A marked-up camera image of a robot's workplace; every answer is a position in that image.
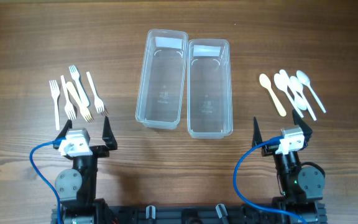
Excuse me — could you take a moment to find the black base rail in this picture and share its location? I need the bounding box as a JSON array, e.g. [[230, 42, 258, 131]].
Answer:
[[50, 203, 326, 224]]

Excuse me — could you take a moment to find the right clear plastic container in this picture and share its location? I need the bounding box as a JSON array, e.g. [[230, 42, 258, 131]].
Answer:
[[187, 39, 233, 139]]

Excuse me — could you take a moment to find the left blue cable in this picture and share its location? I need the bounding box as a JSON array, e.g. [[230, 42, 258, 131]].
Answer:
[[29, 139, 64, 224]]

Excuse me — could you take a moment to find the white plastic fork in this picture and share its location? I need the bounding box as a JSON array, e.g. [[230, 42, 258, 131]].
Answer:
[[49, 80, 60, 130], [86, 72, 108, 116], [60, 75, 76, 120]]

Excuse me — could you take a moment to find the left clear plastic container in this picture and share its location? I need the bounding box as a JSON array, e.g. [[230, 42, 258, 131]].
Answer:
[[135, 29, 188, 129]]

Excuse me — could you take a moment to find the yellow plastic fork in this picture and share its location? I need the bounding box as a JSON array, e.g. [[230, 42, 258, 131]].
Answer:
[[66, 82, 93, 123]]

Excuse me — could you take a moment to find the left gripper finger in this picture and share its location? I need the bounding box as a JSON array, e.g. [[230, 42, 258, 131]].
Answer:
[[102, 116, 117, 151], [53, 119, 72, 149]]

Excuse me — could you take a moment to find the light blue plastic fork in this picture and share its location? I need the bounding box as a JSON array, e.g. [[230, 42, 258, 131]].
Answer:
[[68, 65, 90, 107]]

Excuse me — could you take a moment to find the yellow plastic spoon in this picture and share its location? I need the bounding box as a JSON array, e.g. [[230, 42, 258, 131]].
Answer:
[[259, 73, 287, 117]]

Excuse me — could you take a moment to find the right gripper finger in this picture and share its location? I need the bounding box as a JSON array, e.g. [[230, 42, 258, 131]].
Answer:
[[292, 109, 313, 149], [252, 117, 263, 147]]

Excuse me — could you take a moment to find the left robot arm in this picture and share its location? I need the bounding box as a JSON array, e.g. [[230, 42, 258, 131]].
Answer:
[[50, 116, 119, 224]]

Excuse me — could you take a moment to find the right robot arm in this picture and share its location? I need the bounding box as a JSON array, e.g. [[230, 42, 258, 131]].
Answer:
[[261, 110, 328, 223]]

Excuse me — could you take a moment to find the white plastic spoon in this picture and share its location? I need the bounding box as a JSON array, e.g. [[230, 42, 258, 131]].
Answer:
[[279, 69, 307, 110], [296, 70, 326, 113]]

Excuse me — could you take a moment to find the blue cable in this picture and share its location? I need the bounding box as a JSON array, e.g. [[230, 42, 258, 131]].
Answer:
[[29, 139, 64, 224], [232, 135, 308, 224]]

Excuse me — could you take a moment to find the clear plastic container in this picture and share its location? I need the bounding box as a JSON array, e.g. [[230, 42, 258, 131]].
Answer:
[[187, 39, 233, 139], [135, 29, 188, 129]]

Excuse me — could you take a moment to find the right blue cable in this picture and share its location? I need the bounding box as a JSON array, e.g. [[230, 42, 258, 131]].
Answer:
[[232, 135, 308, 224]]

